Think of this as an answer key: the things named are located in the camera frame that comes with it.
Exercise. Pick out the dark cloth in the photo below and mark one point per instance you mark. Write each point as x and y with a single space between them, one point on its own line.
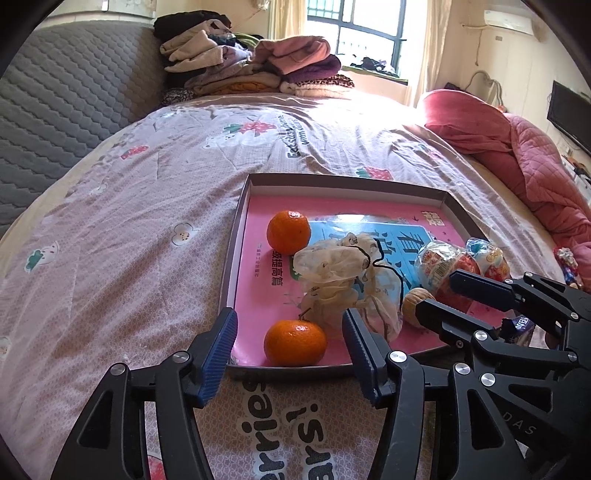
369 63

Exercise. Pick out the pink and blue book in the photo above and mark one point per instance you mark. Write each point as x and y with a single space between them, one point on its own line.
277 258

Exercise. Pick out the pink quilt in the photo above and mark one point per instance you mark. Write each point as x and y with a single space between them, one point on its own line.
531 157

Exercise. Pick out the grey quilted headboard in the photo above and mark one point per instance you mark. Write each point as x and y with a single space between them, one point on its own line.
69 92

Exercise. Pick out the strawberry print bed sheet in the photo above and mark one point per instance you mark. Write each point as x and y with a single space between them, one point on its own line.
138 230

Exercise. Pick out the pile of folded clothes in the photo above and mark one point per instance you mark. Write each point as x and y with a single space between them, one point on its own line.
258 69

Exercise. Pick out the white air conditioner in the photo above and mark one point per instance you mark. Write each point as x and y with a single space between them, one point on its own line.
508 21

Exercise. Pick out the foil red snack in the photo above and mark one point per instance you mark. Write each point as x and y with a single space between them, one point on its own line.
443 267

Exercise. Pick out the walnut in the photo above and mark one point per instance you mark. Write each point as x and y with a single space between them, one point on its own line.
413 307

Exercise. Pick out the barred window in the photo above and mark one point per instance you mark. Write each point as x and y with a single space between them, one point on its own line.
369 27

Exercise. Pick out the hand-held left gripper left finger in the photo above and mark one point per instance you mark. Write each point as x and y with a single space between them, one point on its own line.
219 355

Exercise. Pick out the colourful snack packet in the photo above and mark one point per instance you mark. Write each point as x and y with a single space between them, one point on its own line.
491 261

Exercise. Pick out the orange mandarin with stem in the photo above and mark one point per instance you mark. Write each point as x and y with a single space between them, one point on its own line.
295 344

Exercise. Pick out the cream curtain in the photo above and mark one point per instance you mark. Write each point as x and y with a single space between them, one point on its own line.
288 23
429 46

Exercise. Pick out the black television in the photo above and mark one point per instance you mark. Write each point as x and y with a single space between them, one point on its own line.
570 115

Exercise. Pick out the small colourful toy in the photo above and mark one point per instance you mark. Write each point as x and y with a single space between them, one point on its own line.
565 263

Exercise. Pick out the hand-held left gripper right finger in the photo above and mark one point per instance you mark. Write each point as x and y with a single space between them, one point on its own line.
360 355

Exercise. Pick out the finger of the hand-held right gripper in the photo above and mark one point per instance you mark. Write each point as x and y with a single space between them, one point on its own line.
485 290
452 323

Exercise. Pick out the blue snack packet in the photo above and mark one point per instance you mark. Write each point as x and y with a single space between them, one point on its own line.
521 327

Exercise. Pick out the pink cardboard box lid tray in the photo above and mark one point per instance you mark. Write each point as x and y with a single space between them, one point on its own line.
346 184

